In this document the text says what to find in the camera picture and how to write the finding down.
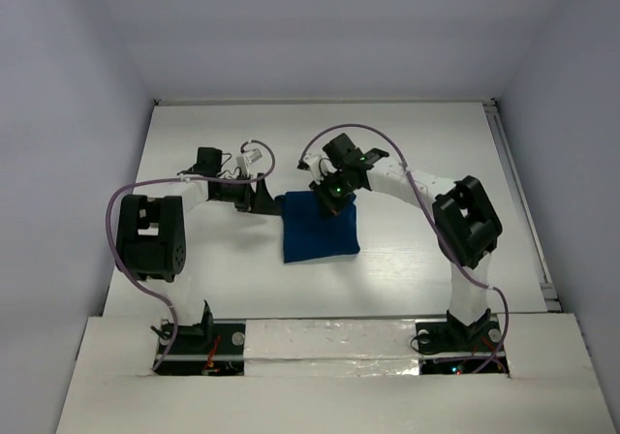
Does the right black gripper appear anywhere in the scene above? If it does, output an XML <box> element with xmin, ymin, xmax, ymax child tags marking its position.
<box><xmin>310</xmin><ymin>168</ymin><xmax>355</xmax><ymax>219</ymax></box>

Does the blue mickey mouse t-shirt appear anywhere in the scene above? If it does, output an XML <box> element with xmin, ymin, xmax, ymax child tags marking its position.
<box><xmin>276</xmin><ymin>191</ymin><xmax>360</xmax><ymax>264</ymax></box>

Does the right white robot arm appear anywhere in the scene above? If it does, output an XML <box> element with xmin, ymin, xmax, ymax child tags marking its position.
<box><xmin>298</xmin><ymin>134</ymin><xmax>503</xmax><ymax>349</ymax></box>

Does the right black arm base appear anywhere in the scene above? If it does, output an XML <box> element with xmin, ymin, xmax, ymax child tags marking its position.
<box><xmin>410</xmin><ymin>319</ymin><xmax>510</xmax><ymax>376</ymax></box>

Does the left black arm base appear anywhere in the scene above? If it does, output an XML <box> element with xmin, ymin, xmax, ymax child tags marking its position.
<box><xmin>155</xmin><ymin>320</ymin><xmax>246</xmax><ymax>377</ymax></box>

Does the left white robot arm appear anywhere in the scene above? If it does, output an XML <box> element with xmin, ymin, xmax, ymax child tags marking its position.
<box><xmin>107</xmin><ymin>140</ymin><xmax>281</xmax><ymax>352</ymax></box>

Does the silver foil tape strip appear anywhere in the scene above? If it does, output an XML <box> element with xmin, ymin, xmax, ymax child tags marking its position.
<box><xmin>243</xmin><ymin>319</ymin><xmax>420</xmax><ymax>378</ymax></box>

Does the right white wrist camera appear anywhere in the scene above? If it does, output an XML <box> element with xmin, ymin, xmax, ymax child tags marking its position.
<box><xmin>297</xmin><ymin>154</ymin><xmax>333</xmax><ymax>183</ymax></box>

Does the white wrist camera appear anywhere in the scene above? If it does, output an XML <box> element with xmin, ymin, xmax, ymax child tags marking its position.
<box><xmin>236</xmin><ymin>148</ymin><xmax>263</xmax><ymax>177</ymax></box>
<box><xmin>297</xmin><ymin>154</ymin><xmax>333</xmax><ymax>183</ymax></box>

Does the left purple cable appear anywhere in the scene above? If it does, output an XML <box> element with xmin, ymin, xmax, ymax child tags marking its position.
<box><xmin>105</xmin><ymin>139</ymin><xmax>278</xmax><ymax>372</ymax></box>

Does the purple cable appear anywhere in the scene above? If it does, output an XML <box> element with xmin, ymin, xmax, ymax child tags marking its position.
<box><xmin>298</xmin><ymin>123</ymin><xmax>510</xmax><ymax>375</ymax></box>
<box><xmin>105</xmin><ymin>139</ymin><xmax>278</xmax><ymax>372</ymax></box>

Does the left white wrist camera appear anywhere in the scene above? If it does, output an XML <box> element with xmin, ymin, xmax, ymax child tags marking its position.
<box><xmin>236</xmin><ymin>148</ymin><xmax>263</xmax><ymax>177</ymax></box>

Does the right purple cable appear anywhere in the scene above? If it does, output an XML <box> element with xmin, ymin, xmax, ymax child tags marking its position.
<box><xmin>298</xmin><ymin>123</ymin><xmax>510</xmax><ymax>375</ymax></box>

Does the aluminium rail at table edge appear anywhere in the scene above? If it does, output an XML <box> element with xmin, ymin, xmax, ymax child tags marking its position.
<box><xmin>482</xmin><ymin>99</ymin><xmax>564</xmax><ymax>313</ymax></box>

